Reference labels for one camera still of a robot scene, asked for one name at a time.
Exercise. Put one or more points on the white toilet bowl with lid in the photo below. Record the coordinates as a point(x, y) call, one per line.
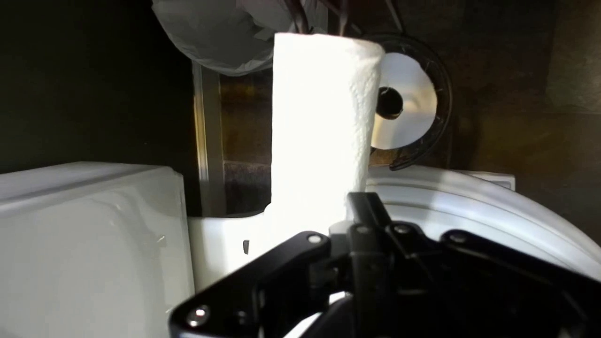
point(500, 212)

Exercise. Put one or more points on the white toilet tank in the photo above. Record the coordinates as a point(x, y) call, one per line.
point(81, 250)

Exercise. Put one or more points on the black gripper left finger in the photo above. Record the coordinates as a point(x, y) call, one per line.
point(282, 281)

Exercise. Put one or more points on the spare white tissue roll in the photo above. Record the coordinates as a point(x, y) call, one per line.
point(415, 86)

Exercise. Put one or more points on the baseboard strip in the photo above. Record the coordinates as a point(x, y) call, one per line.
point(205, 137)

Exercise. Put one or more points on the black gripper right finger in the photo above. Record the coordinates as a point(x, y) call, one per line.
point(475, 287)

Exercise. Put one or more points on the black metal tissue holder stand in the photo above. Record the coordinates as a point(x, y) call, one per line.
point(442, 94)

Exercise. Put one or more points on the trash can with plastic bag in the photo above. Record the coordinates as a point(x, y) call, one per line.
point(212, 34)

